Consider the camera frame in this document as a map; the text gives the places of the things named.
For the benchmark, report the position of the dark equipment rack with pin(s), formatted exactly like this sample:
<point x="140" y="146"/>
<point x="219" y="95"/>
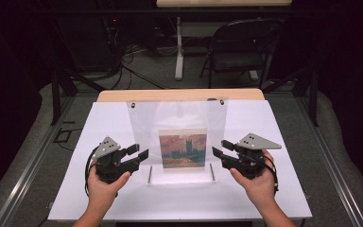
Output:
<point x="112" y="34"/>

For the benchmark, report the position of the clear acrylic photo frame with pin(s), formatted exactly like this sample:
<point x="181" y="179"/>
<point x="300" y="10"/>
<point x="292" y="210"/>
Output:
<point x="145" y="123"/>

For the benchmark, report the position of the white table leg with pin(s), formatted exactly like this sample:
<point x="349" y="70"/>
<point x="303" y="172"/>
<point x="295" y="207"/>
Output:
<point x="179" y="56"/>

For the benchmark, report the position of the painting print card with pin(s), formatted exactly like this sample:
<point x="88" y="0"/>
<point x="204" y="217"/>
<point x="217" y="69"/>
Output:
<point x="182" y="149"/>

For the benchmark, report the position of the light tabletop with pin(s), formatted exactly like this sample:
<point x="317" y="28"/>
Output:
<point x="223" y="3"/>

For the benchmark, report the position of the wooden table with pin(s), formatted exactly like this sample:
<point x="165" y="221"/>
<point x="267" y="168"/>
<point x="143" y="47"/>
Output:
<point x="176" y="94"/>

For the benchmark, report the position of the black metal stand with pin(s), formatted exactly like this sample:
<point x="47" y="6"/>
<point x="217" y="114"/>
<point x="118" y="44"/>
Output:
<point x="55" y="94"/>
<point x="312" y="94"/>

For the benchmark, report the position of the black folding chair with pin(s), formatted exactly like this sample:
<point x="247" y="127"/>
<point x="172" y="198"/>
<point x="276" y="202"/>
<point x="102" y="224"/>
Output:
<point x="236" y="60"/>

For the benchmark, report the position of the white board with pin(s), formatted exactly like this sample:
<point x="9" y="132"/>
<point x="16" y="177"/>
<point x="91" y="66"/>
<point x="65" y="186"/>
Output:
<point x="249" y="201"/>

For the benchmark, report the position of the aluminium rail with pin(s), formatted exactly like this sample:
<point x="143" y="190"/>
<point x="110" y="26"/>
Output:
<point x="334" y="170"/>
<point x="28" y="170"/>

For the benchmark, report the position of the person's right hand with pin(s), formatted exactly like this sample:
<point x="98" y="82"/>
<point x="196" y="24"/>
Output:
<point x="261" y="189"/>

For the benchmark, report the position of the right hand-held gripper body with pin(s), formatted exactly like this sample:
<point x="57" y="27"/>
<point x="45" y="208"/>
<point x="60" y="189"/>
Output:
<point x="255" y="143"/>

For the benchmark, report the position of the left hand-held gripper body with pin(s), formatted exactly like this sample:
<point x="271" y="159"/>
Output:
<point x="107" y="164"/>

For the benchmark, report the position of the person's left hand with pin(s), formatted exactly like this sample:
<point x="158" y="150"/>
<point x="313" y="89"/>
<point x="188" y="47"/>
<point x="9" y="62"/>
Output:
<point x="102" y="195"/>

